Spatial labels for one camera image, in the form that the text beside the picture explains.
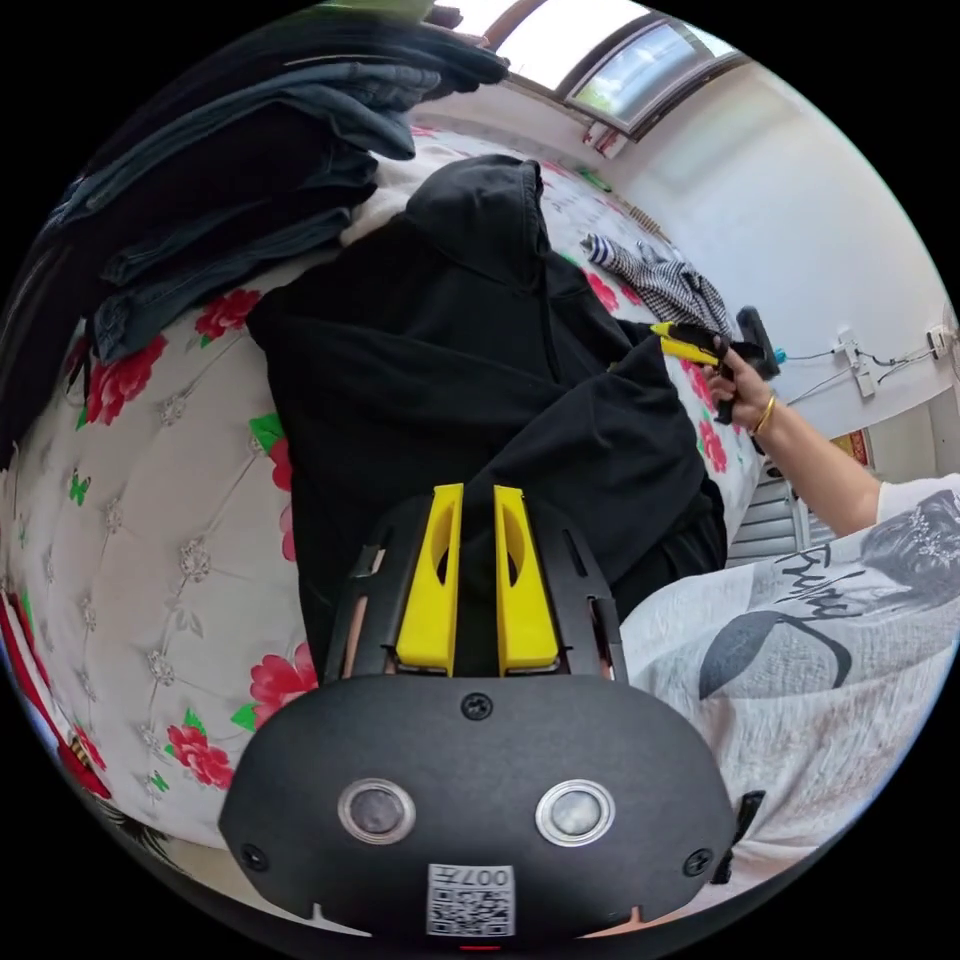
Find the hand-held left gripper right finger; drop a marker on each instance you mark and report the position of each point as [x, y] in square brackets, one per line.
[525, 600]

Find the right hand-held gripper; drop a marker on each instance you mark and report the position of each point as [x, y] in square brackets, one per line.
[709, 339]

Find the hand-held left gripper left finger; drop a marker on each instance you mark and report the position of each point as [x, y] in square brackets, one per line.
[429, 592]

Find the black hoodie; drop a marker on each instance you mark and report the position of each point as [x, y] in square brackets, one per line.
[420, 360]

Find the person's right forearm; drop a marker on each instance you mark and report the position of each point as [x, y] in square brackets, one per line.
[817, 465]

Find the person's right hand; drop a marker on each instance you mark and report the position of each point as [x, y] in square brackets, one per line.
[746, 397]

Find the black and white checked garment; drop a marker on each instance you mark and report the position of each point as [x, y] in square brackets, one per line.
[667, 281]

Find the white power strip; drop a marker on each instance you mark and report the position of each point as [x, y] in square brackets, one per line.
[859, 360]

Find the person's body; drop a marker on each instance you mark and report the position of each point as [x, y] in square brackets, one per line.
[787, 660]

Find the window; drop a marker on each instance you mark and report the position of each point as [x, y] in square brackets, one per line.
[637, 67]

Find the bed with floral quilt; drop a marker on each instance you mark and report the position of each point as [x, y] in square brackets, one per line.
[150, 525]

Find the pile of clothes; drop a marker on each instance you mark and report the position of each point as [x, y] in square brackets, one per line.
[225, 165]

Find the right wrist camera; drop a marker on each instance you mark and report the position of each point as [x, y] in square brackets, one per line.
[759, 337]

